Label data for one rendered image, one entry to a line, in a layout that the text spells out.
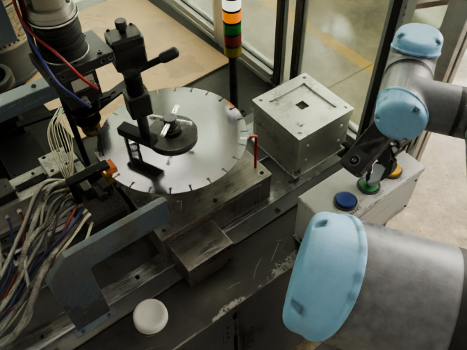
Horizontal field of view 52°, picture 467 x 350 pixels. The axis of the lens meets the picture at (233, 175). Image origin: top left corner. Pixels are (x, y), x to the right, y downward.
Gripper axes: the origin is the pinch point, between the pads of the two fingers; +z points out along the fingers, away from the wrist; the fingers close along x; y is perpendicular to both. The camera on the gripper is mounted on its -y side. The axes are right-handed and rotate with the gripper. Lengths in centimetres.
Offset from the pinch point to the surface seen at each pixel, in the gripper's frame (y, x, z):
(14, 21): -38, 97, -5
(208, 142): -21.8, 27.1, -3.6
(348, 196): -5.6, 0.0, 0.6
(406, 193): 10.8, -3.9, 8.3
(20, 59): -41, 100, 8
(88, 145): -38, 63, 17
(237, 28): 0.3, 45.6, -13.6
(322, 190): -8.1, 5.0, 1.6
